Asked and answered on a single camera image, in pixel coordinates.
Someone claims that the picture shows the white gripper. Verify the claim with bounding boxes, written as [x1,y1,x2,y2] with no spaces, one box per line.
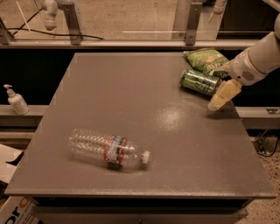
[208,49,267,111]

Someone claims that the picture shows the green soda can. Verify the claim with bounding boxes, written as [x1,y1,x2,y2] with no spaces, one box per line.
[180,69,221,96]

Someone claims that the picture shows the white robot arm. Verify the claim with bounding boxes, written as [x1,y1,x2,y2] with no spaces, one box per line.
[208,14,280,111]

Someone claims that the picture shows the green jalapeno chip bag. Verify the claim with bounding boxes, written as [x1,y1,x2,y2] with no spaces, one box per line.
[183,48,228,75]

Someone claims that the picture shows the clear plastic water bottle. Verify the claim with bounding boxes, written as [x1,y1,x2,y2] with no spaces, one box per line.
[68,129,151,168]

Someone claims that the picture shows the white hanging fixture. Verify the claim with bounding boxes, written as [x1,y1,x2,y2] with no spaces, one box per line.
[40,0,77,31]

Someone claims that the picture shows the white pump lotion bottle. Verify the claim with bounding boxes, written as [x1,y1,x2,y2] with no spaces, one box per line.
[3,84,30,115]

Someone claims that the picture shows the white paper sheet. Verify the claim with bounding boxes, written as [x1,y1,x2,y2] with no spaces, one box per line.
[0,144,23,184]

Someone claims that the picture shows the white cardboard box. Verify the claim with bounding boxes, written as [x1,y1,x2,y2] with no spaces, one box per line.
[0,196,41,224]

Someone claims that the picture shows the right metal rail bracket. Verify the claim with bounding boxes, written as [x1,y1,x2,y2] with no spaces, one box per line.
[185,2,202,46]

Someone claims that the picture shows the metal rail bracket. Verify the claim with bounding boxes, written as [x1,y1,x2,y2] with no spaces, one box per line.
[62,3,82,46]
[185,2,202,46]

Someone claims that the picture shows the left metal rail bracket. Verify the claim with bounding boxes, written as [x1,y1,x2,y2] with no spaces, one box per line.
[62,3,82,46]

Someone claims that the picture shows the black cable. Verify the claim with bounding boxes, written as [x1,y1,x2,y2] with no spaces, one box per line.
[6,8,105,41]

